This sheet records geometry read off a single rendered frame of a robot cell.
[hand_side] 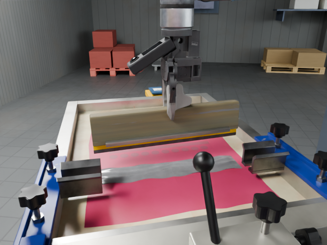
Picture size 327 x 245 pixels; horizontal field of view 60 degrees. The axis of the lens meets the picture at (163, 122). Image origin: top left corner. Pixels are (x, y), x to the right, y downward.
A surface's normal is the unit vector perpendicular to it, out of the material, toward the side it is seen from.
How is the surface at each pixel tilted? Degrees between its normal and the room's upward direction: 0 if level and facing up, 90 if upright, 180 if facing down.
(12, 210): 0
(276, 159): 90
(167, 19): 90
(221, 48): 90
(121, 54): 90
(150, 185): 0
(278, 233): 0
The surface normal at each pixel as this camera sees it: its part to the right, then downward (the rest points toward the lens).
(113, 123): 0.25, 0.32
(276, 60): -0.13, 0.37
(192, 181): 0.00, -0.93
